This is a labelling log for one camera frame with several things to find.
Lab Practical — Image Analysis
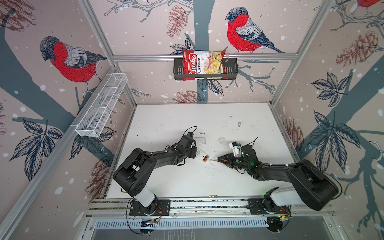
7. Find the orange black screwdriver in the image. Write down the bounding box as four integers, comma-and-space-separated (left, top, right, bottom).
208, 159, 227, 164

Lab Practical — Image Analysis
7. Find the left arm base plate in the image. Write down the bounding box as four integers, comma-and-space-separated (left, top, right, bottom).
129, 199, 171, 217

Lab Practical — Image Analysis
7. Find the aluminium frame crossbar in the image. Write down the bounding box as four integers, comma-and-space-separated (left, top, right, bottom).
113, 53, 299, 63

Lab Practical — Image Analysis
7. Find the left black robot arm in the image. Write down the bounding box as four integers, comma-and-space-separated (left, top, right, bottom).
113, 132, 197, 213

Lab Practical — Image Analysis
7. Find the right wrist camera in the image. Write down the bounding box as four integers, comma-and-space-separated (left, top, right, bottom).
230, 142, 241, 157

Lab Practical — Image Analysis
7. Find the black wall basket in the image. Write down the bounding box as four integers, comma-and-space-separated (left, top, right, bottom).
173, 58, 239, 81

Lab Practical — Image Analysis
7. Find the red cassava chips bag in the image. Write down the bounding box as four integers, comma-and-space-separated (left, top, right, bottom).
183, 50, 226, 76

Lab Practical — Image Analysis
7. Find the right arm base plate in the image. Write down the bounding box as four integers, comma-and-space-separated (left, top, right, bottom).
247, 198, 291, 215

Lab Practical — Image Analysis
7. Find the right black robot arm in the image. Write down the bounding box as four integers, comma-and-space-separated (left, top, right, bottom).
217, 144, 340, 213

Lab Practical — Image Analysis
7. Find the white wire mesh shelf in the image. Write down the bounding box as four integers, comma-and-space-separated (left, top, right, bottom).
75, 73, 128, 138

